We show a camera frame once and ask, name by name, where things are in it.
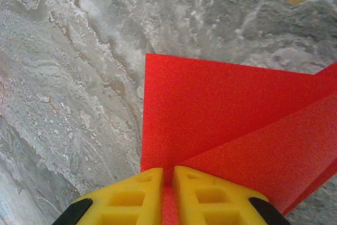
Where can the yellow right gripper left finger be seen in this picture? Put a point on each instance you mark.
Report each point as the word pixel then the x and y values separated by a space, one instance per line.
pixel 126 204

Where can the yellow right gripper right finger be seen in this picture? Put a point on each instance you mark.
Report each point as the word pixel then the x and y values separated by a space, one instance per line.
pixel 210 204

